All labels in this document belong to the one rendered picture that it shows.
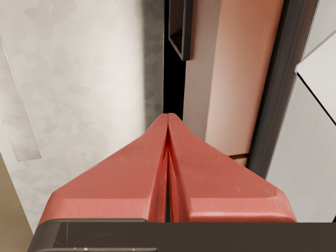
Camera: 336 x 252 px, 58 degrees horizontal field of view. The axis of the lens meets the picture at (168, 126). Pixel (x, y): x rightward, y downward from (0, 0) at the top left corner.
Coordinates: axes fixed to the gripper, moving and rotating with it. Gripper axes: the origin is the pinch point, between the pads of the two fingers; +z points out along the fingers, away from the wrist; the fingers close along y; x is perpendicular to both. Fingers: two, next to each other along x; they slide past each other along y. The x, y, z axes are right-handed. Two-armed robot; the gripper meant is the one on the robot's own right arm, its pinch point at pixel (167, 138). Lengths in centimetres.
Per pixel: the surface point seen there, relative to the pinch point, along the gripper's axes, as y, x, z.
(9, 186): 66, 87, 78
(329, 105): -10.9, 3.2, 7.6
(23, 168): 18.4, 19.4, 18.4
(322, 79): -9.6, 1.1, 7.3
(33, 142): 16.2, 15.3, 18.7
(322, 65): -9.3, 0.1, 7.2
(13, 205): 67, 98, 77
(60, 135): 13.2, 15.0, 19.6
